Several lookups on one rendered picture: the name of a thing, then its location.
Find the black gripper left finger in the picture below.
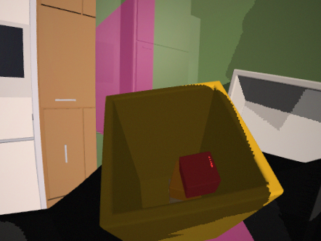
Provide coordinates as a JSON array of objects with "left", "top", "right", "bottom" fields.
[{"left": 0, "top": 165, "right": 123, "bottom": 241}]

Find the dark yellow square cup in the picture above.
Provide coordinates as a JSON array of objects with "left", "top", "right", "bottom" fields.
[{"left": 99, "top": 81, "right": 283, "bottom": 241}]

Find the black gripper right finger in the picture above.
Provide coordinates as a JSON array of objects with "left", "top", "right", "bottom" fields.
[{"left": 243, "top": 152, "right": 321, "bottom": 241}]

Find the white shallow tray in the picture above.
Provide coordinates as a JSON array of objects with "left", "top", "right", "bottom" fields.
[{"left": 228, "top": 69, "right": 321, "bottom": 163}]

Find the orange block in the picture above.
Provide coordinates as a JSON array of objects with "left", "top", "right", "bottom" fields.
[{"left": 169, "top": 160, "right": 201, "bottom": 201}]

